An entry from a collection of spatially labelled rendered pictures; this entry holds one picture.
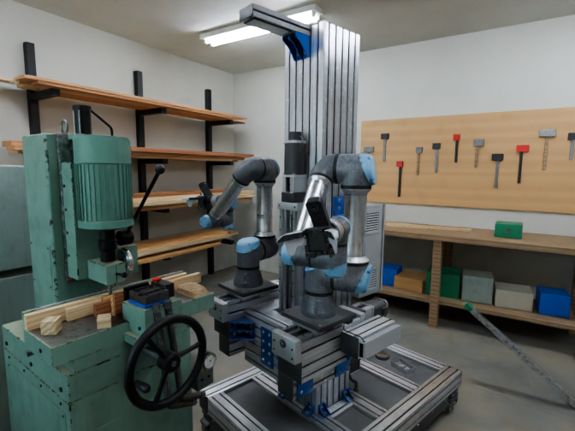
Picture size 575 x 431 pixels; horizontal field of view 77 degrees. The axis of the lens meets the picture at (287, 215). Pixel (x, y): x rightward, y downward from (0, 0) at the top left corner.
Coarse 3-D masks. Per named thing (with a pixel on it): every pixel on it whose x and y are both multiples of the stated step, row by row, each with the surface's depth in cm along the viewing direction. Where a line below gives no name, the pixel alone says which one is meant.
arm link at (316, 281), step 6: (306, 270) 146; (312, 270) 144; (318, 270) 143; (306, 276) 146; (312, 276) 144; (318, 276) 143; (324, 276) 142; (306, 282) 147; (312, 282) 144; (318, 282) 143; (324, 282) 142; (330, 282) 141; (306, 288) 147; (312, 288) 144; (318, 288) 144; (324, 288) 144; (330, 288) 143
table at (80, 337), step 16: (192, 304) 140; (208, 304) 147; (64, 320) 120; (80, 320) 120; (96, 320) 121; (112, 320) 121; (32, 336) 110; (48, 336) 109; (64, 336) 109; (80, 336) 109; (96, 336) 111; (112, 336) 116; (128, 336) 117; (48, 352) 103; (64, 352) 104; (80, 352) 108
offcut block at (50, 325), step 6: (48, 318) 112; (54, 318) 112; (60, 318) 113; (42, 324) 109; (48, 324) 109; (54, 324) 109; (60, 324) 113; (42, 330) 109; (48, 330) 109; (54, 330) 110
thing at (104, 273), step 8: (88, 264) 132; (96, 264) 128; (104, 264) 126; (112, 264) 126; (120, 264) 128; (88, 272) 132; (96, 272) 129; (104, 272) 125; (112, 272) 126; (120, 272) 128; (96, 280) 129; (104, 280) 125; (112, 280) 126; (120, 280) 128
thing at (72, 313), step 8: (168, 280) 151; (176, 280) 152; (184, 280) 156; (192, 280) 159; (200, 280) 163; (176, 288) 153; (80, 304) 123; (88, 304) 124; (72, 312) 120; (80, 312) 122; (88, 312) 124; (72, 320) 120
